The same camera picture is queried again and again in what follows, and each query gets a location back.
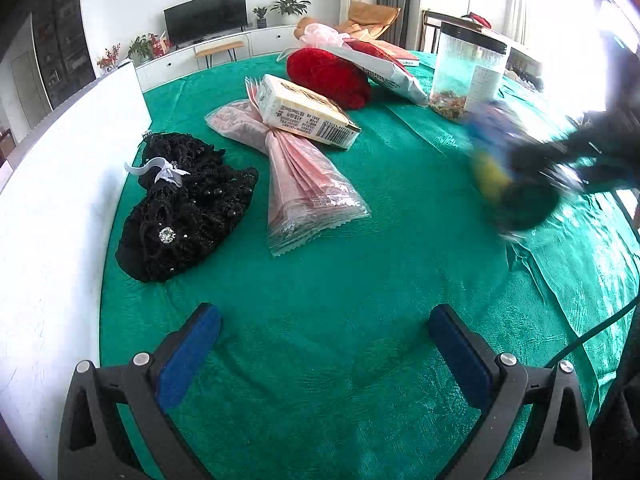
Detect white board panel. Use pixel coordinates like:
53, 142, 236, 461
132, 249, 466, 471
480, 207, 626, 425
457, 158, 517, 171
0, 59, 151, 461

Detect red knitted soft item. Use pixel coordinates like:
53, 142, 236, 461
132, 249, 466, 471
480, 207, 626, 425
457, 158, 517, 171
286, 47, 373, 110

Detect black knitted beaded hat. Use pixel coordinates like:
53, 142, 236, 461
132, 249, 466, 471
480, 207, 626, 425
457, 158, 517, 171
115, 131, 260, 283

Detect pink organza gift bag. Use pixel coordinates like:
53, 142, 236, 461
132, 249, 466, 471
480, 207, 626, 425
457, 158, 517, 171
294, 16, 351, 53

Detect clear jar with black lid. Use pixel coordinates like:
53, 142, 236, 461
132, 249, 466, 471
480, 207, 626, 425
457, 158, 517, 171
428, 21, 510, 123

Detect small yellow soft item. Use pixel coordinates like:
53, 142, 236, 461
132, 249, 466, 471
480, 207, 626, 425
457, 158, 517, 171
474, 152, 511, 198

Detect pink tissue packet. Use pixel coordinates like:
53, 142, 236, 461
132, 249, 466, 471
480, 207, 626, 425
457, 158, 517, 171
205, 77, 372, 258

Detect orange lounge chair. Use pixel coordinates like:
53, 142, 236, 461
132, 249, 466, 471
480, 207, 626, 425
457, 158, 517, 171
334, 1, 402, 41

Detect dark wooden armchair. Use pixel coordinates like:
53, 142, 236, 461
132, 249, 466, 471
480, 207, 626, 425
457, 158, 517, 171
422, 7, 543, 76

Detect wooden stool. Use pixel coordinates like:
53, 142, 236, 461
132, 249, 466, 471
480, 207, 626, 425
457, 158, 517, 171
195, 40, 246, 68

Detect cream carton box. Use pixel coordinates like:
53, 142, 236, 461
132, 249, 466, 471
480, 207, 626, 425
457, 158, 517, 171
256, 74, 362, 151

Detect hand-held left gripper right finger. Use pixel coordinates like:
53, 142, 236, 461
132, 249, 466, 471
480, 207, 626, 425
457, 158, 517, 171
427, 304, 593, 480

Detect white television cabinet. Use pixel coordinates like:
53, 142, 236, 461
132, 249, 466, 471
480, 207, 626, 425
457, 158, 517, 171
135, 25, 301, 93

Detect black television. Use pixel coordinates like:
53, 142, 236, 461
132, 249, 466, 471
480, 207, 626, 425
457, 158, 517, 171
163, 0, 248, 47

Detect orange cover book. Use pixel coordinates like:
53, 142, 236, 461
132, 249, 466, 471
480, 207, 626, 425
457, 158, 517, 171
345, 39, 422, 67

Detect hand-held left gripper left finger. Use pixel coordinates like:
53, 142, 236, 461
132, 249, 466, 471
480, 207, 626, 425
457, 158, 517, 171
58, 303, 223, 480

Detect bushy green potted plant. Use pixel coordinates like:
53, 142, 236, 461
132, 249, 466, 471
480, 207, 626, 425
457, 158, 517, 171
127, 34, 156, 61

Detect green tablecloth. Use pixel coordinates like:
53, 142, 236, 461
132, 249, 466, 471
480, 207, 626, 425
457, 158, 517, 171
100, 50, 640, 480

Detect dark cable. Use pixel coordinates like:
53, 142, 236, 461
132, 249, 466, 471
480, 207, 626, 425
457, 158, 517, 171
544, 297, 640, 367

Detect dark display shelf cabinet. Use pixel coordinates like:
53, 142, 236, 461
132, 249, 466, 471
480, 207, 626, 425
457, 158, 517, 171
30, 0, 96, 111

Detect large leafy potted plant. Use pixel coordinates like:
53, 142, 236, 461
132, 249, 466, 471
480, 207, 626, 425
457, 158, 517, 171
270, 0, 311, 16

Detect white wipes packet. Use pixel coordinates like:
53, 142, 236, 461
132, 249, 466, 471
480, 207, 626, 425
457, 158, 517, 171
320, 45, 430, 106

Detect red flower plant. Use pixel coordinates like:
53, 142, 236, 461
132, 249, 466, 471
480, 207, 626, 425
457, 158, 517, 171
97, 44, 121, 73

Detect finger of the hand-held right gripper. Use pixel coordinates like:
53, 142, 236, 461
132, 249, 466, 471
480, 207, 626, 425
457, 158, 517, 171
467, 100, 521, 151

